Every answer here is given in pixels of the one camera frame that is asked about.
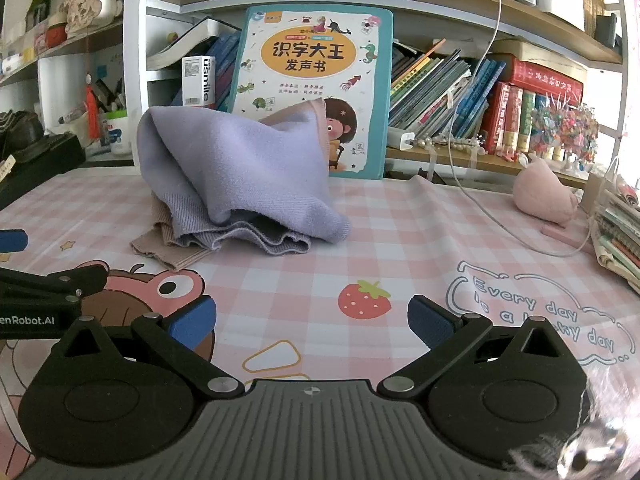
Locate white power adapter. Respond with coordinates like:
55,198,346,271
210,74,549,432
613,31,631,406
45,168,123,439
387,127,416,151

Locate stack of papers and books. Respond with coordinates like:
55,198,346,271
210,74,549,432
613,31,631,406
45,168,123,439
590,170,640,293

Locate row of slanted thin books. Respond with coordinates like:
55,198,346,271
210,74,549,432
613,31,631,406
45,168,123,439
387,40,508,143

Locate teal children's picture book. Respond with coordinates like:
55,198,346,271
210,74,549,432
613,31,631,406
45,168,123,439
227,6,394,181

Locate black box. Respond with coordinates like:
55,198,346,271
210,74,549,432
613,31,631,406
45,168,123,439
0,132,87,211

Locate pearl bead string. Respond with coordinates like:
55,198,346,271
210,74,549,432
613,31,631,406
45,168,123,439
410,135,488,153

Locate dark brown shoe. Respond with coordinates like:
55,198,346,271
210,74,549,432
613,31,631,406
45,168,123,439
0,109,46,158

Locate row of red thick books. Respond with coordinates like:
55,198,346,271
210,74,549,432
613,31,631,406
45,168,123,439
480,57,586,156

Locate white pen cup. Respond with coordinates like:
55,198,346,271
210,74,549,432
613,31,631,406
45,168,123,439
102,110,133,157

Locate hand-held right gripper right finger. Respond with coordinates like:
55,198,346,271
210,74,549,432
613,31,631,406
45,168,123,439
376,295,568,402

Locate red tassel ornament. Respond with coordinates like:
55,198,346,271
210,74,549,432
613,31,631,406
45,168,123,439
84,72,101,143

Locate white cable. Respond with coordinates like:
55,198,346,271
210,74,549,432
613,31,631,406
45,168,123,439
447,0,601,258

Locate blue book spines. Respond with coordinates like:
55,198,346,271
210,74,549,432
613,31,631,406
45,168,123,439
205,32,243,111

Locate white narrow carton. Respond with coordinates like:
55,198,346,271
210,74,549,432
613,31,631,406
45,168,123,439
181,55,217,109

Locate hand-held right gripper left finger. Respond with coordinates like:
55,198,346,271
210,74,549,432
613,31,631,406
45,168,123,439
59,296,246,402

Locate open grey book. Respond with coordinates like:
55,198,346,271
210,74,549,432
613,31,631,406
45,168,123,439
146,16,243,71

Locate purple and beige sweater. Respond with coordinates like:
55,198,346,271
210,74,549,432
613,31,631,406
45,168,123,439
130,99,352,272

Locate pink flat bar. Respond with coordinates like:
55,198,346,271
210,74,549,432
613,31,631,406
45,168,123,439
542,224,593,252

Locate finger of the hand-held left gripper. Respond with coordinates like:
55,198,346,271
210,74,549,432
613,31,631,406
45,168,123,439
0,229,29,255
0,265,110,306

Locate colourful bead tree ornament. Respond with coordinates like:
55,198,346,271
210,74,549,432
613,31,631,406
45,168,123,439
527,95,601,171

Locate pink plush toy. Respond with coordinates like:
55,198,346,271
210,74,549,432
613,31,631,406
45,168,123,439
512,155,581,226

